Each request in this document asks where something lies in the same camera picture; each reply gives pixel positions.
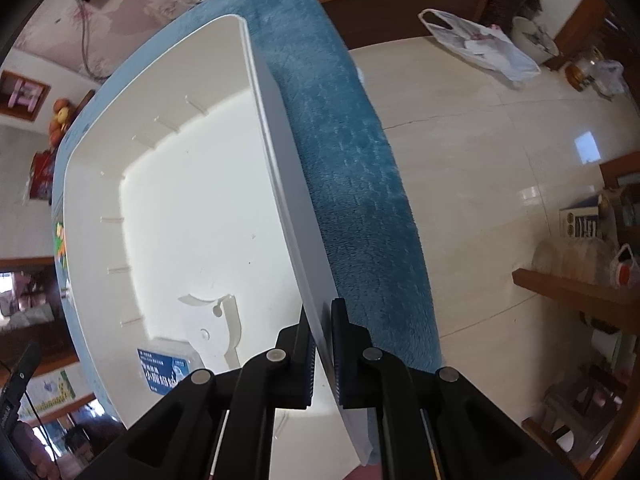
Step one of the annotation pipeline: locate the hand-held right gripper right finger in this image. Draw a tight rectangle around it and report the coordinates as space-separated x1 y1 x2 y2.
331 298 583 480

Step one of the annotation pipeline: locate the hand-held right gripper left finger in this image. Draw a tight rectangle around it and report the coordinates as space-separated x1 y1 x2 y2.
75 305 317 480

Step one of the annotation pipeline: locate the colourful puzzle cube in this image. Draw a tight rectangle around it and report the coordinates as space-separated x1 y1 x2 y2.
52 220 71 268

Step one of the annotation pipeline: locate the white plastic storage bin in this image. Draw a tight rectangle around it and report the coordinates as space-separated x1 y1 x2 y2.
60 14 373 466

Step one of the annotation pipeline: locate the person's left hand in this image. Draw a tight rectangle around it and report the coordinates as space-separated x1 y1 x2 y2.
15 420 58 480

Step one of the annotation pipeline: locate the blue plush blanket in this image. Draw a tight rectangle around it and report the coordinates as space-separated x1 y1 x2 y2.
50 0 445 466

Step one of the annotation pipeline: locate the red gift box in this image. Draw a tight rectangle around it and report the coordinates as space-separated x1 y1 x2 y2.
27 149 56 203

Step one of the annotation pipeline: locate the wooden shelf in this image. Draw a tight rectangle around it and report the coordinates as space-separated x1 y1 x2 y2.
512 267 640 328

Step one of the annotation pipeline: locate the clear bag of food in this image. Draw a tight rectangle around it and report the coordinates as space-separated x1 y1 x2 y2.
531 235 618 286

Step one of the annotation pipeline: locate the printed carton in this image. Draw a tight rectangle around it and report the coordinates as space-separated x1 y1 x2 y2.
559 205 603 238

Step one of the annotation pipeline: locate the pile of fruit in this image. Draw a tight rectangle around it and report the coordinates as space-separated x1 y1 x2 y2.
47 97 76 148

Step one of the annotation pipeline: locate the white plastic bag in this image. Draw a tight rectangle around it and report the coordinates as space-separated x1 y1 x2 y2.
419 8 542 83

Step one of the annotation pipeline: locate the wooden television cabinet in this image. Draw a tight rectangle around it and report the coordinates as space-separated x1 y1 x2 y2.
310 0 493 51

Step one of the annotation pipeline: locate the glass jar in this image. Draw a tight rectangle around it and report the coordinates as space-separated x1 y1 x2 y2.
565 50 603 92

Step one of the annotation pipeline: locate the small clear plastic bag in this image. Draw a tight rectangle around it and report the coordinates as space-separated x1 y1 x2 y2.
595 59 626 97

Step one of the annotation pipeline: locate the wall niche with pink boxes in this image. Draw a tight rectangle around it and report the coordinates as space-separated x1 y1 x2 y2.
0 70 51 122

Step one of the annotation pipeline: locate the grey wall cable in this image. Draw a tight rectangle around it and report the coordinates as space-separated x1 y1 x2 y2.
75 0 108 81

